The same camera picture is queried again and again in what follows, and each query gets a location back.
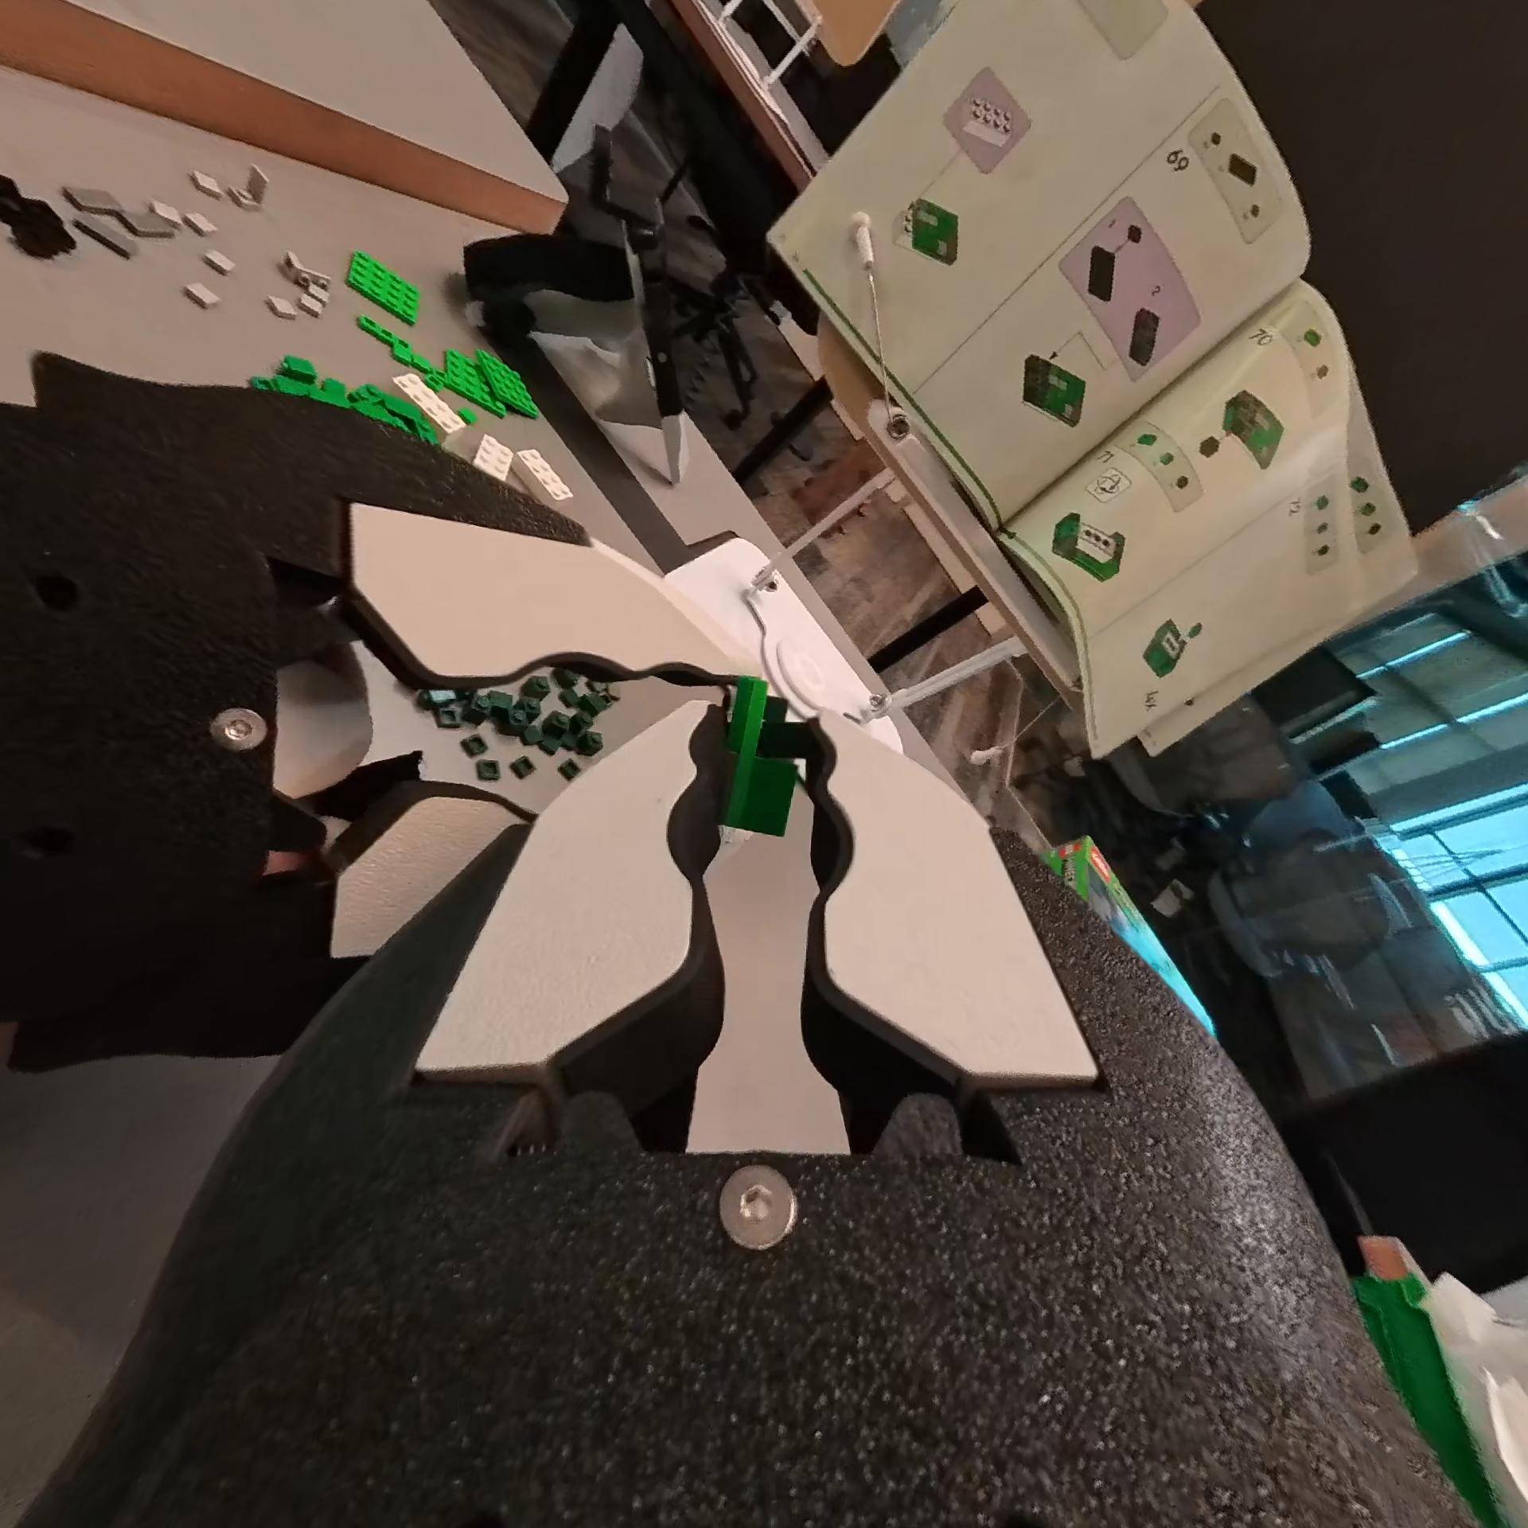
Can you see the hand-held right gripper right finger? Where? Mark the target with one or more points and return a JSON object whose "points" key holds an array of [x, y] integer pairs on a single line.
{"points": [[956, 942]]}

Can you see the scattered grey white lego pieces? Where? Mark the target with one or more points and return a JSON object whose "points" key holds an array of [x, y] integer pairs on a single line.
{"points": [[108, 221]]}

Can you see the dark square board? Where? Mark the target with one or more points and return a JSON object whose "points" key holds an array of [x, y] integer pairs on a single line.
{"points": [[1410, 178]]}

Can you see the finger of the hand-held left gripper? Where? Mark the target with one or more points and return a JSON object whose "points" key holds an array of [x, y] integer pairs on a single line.
{"points": [[502, 597], [413, 871]]}

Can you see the black office chair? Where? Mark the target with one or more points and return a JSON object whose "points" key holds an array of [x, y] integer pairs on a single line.
{"points": [[544, 269]]}

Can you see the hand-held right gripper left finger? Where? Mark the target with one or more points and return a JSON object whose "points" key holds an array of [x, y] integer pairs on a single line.
{"points": [[574, 942]]}

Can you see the white lego plate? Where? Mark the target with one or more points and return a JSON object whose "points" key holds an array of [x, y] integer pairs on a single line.
{"points": [[494, 455], [432, 403], [544, 474]]}

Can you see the pile of bright green lego plates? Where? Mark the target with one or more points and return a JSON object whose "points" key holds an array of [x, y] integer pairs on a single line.
{"points": [[383, 280]]}

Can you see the green tan lego assembly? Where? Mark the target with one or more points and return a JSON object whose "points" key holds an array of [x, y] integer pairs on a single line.
{"points": [[759, 794]]}

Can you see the lego instruction booklet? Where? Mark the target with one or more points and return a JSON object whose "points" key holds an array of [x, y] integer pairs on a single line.
{"points": [[980, 310]]}

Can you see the pile of dark green lego tiles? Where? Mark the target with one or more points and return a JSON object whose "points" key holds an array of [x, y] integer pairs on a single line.
{"points": [[561, 727]]}

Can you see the green lego set box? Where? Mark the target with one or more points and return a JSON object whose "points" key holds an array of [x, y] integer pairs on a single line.
{"points": [[1110, 907]]}

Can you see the pile of black lego pieces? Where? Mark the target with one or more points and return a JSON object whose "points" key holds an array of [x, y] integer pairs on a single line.
{"points": [[36, 221]]}

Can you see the white book stand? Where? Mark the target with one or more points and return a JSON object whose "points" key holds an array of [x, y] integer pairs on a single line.
{"points": [[728, 597]]}

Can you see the white plastic bag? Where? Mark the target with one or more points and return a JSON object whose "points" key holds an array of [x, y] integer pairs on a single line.
{"points": [[1492, 1372]]}

